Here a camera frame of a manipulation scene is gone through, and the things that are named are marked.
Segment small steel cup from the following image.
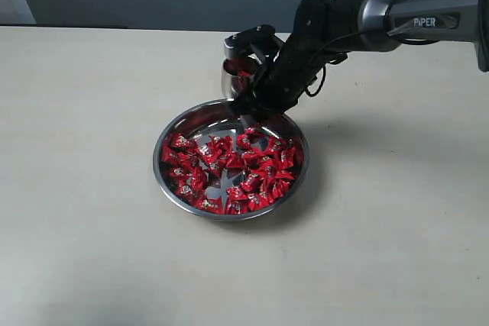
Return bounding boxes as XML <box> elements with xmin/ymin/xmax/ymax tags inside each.
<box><xmin>221</xmin><ymin>56</ymin><xmax>261</xmax><ymax>98</ymax></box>

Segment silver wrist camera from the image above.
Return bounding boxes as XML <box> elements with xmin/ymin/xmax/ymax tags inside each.
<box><xmin>224</xmin><ymin>24</ymin><xmax>284</xmax><ymax>63</ymax></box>

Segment black cable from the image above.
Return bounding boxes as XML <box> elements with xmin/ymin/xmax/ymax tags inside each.
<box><xmin>303</xmin><ymin>0</ymin><xmax>421</xmax><ymax>98</ymax></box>

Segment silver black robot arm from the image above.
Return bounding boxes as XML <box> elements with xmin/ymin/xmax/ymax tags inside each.
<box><xmin>226</xmin><ymin>0</ymin><xmax>488</xmax><ymax>121</ymax></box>

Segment round steel plate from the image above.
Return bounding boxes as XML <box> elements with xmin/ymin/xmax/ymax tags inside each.
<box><xmin>153</xmin><ymin>99</ymin><xmax>309</xmax><ymax>221</ymax></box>

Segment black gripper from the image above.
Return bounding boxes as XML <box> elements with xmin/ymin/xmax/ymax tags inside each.
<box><xmin>230</xmin><ymin>41</ymin><xmax>329</xmax><ymax>128</ymax></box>

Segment red candy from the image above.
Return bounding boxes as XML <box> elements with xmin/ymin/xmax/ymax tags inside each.
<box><xmin>280</xmin><ymin>144</ymin><xmax>296</xmax><ymax>169</ymax></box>
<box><xmin>264</xmin><ymin>136</ymin><xmax>288</xmax><ymax>158</ymax></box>
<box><xmin>236</xmin><ymin>124</ymin><xmax>267</xmax><ymax>151</ymax></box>
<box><xmin>226</xmin><ymin>186</ymin><xmax>248</xmax><ymax>202</ymax></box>
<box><xmin>196</xmin><ymin>195</ymin><xmax>224</xmax><ymax>215</ymax></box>
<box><xmin>160</xmin><ymin>145</ymin><xmax>180</xmax><ymax>166</ymax></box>
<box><xmin>170</xmin><ymin>133</ymin><xmax>197</xmax><ymax>151</ymax></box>
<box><xmin>175</xmin><ymin>182</ymin><xmax>199</xmax><ymax>202</ymax></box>

